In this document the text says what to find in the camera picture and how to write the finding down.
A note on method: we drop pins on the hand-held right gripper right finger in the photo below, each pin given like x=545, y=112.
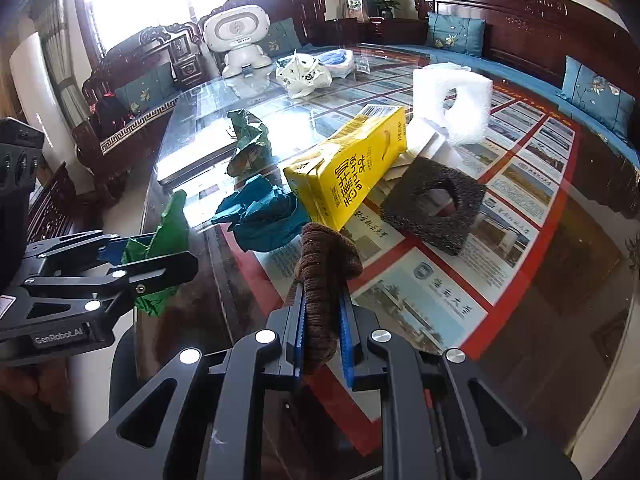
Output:
x=345, y=340

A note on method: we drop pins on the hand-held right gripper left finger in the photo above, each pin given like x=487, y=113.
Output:
x=299, y=340

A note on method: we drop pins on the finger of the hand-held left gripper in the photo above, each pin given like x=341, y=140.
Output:
x=160, y=270
x=75, y=245

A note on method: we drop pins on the brown knitted cloth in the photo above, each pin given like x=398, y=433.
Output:
x=320, y=270

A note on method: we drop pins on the teal paper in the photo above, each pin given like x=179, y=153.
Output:
x=260, y=215

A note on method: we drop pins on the black foam square with hole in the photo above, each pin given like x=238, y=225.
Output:
x=415, y=225

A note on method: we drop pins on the dark green wrapper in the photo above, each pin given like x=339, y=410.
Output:
x=250, y=135

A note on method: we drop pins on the yellow drink carton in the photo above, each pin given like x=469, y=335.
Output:
x=350, y=160

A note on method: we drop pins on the white paper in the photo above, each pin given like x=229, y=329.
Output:
x=425, y=140

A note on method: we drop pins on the white foam block with hole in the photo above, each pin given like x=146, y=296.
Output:
x=430, y=95

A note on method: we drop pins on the person's left hand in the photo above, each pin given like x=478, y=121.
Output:
x=25, y=385

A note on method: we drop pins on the wooden chair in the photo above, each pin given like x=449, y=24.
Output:
x=55, y=200

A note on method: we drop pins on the white standing air conditioner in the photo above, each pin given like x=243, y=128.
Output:
x=35, y=90

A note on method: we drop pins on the black red bag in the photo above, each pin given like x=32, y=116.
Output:
x=107, y=112

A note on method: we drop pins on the beige curtain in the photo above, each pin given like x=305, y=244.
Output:
x=55, y=35

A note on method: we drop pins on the teal floral cushion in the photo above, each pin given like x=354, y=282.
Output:
x=145, y=87
x=455, y=34
x=595, y=92
x=282, y=37

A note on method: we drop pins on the glass-top wooden table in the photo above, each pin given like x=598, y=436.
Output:
x=550, y=285

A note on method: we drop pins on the white toy robot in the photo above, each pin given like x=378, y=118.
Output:
x=235, y=25

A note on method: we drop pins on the blue white plastic bag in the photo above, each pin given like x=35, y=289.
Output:
x=335, y=57

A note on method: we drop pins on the clear plastic packet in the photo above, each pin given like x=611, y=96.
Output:
x=362, y=64

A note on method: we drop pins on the carved wooden armchair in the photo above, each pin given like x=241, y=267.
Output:
x=295, y=2

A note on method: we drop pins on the wooden corner table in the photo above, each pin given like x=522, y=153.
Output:
x=350, y=30

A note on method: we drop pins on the blue sofa seat mat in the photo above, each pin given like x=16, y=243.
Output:
x=530, y=77

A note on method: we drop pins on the long carved wooden sofa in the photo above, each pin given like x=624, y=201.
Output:
x=525, y=25

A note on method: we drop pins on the small photo frame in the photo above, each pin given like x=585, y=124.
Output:
x=356, y=6

